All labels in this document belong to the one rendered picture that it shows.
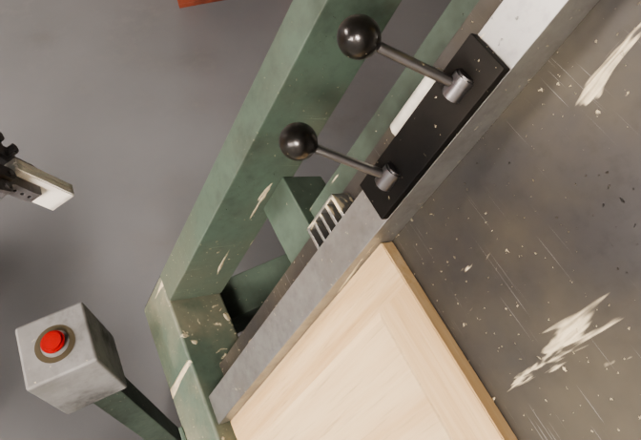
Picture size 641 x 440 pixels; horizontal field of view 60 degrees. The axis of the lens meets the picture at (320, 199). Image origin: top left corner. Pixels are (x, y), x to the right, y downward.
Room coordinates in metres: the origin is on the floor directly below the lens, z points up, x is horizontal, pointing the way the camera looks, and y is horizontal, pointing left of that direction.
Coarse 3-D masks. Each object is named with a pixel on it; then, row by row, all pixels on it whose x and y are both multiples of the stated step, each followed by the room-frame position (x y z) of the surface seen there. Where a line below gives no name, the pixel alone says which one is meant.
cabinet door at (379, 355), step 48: (384, 288) 0.26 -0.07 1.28; (336, 336) 0.24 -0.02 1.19; (384, 336) 0.22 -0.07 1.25; (432, 336) 0.20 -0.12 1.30; (288, 384) 0.21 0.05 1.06; (336, 384) 0.19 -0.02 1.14; (384, 384) 0.17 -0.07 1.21; (432, 384) 0.16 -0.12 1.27; (480, 384) 0.15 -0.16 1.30; (240, 432) 0.18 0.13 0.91; (288, 432) 0.16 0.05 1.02; (336, 432) 0.14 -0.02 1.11; (384, 432) 0.13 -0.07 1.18; (432, 432) 0.12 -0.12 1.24; (480, 432) 0.11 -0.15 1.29
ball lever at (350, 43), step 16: (352, 16) 0.38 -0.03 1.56; (368, 16) 0.38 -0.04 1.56; (352, 32) 0.36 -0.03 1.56; (368, 32) 0.36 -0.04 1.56; (352, 48) 0.36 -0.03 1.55; (368, 48) 0.36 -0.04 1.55; (384, 48) 0.37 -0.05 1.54; (416, 64) 0.36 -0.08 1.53; (448, 80) 0.36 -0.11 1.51; (464, 80) 0.35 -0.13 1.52; (448, 96) 0.35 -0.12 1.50
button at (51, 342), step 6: (54, 330) 0.34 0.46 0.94; (48, 336) 0.32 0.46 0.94; (54, 336) 0.32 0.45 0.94; (60, 336) 0.32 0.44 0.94; (42, 342) 0.31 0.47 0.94; (48, 342) 0.31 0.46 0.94; (54, 342) 0.31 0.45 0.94; (60, 342) 0.32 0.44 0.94; (42, 348) 0.30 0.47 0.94; (48, 348) 0.30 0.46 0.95; (54, 348) 0.30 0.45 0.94; (60, 348) 0.31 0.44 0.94
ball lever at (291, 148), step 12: (288, 132) 0.34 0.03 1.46; (300, 132) 0.34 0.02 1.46; (312, 132) 0.34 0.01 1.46; (288, 144) 0.33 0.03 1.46; (300, 144) 0.33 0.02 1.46; (312, 144) 0.33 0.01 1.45; (288, 156) 0.33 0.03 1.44; (300, 156) 0.33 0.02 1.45; (324, 156) 0.34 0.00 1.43; (336, 156) 0.34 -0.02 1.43; (348, 156) 0.34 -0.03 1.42; (360, 168) 0.33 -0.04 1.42; (372, 168) 0.33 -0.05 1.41; (384, 168) 0.34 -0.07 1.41; (384, 180) 0.33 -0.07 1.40; (396, 180) 0.33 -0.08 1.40
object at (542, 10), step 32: (512, 0) 0.40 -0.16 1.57; (544, 0) 0.38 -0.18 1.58; (576, 0) 0.37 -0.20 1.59; (480, 32) 0.39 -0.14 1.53; (512, 32) 0.38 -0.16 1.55; (544, 32) 0.36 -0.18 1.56; (512, 64) 0.35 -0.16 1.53; (512, 96) 0.36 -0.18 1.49; (480, 128) 0.35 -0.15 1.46; (448, 160) 0.33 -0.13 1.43; (416, 192) 0.32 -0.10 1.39; (352, 224) 0.33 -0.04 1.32; (384, 224) 0.31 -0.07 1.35; (320, 256) 0.32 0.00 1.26; (352, 256) 0.30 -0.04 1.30; (320, 288) 0.28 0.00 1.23; (288, 320) 0.27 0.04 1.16; (256, 352) 0.26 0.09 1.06; (224, 384) 0.24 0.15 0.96; (256, 384) 0.23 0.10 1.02; (224, 416) 0.20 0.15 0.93
